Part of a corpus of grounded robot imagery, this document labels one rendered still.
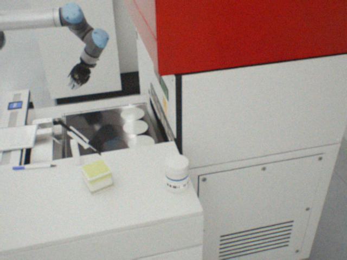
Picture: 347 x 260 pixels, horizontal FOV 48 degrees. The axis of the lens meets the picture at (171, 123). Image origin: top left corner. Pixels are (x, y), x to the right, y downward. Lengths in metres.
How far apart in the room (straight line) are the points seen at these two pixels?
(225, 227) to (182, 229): 0.64
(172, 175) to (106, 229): 0.24
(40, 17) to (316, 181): 1.33
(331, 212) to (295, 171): 0.94
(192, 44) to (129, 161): 0.43
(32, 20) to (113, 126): 0.52
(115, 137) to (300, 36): 0.76
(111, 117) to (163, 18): 0.62
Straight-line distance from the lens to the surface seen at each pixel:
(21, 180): 1.31
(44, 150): 1.56
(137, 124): 1.58
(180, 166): 1.11
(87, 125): 1.61
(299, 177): 1.73
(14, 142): 1.48
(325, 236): 2.45
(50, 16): 1.63
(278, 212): 1.83
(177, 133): 1.35
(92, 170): 1.17
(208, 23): 1.20
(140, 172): 1.24
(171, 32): 1.18
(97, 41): 1.68
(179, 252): 1.23
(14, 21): 1.67
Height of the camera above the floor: 1.78
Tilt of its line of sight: 34 degrees down
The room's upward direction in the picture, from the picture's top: 1 degrees counter-clockwise
